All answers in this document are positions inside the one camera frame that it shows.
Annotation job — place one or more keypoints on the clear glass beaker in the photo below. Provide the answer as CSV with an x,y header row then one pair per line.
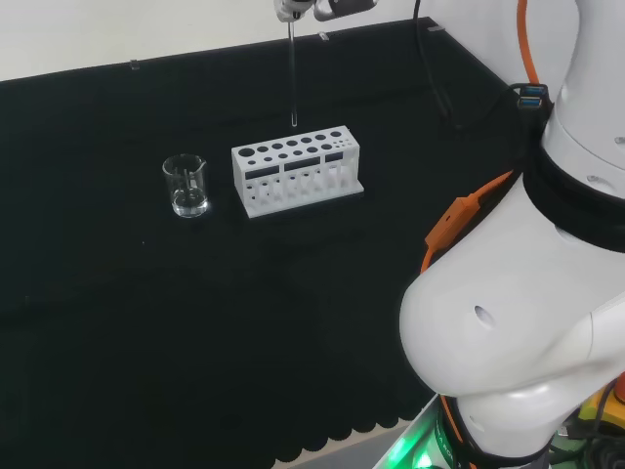
x,y
186,195

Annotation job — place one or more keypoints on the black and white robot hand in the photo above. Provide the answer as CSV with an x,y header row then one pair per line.
x,y
293,7

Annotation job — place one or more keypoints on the yellow stop button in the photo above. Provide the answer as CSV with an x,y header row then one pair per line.
x,y
598,410

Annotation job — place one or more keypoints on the white test tube rack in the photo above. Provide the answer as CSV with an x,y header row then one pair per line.
x,y
293,161

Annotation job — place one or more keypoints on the clear glass rod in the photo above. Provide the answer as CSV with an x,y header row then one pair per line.
x,y
292,73

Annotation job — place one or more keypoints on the black bench cloth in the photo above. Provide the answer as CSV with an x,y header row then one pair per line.
x,y
146,317

